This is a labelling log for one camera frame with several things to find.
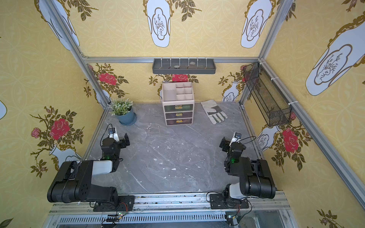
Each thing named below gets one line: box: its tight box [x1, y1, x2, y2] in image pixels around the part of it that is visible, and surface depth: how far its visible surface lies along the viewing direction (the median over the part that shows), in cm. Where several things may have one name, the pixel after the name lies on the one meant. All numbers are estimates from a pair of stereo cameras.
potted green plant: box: [110, 97, 138, 126], surface depth 99 cm
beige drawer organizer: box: [162, 81, 195, 126], surface depth 96 cm
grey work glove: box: [200, 99, 229, 124], surface depth 116 cm
